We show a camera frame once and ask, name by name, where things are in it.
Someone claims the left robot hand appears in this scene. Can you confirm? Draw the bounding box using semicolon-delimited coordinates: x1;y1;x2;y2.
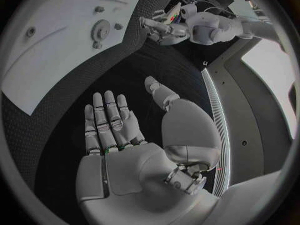
138;9;190;46

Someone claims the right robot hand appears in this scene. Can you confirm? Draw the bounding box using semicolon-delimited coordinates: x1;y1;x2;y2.
75;75;223;225

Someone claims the white task board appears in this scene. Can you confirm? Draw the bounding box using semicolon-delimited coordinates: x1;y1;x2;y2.
0;0;151;117

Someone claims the grey gear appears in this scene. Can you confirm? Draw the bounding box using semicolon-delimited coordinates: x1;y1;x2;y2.
90;19;112;42

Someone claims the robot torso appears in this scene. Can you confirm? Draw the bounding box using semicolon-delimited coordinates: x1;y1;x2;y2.
200;36;300;199

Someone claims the white cable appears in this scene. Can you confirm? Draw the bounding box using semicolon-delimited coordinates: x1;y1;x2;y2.
203;6;235;16

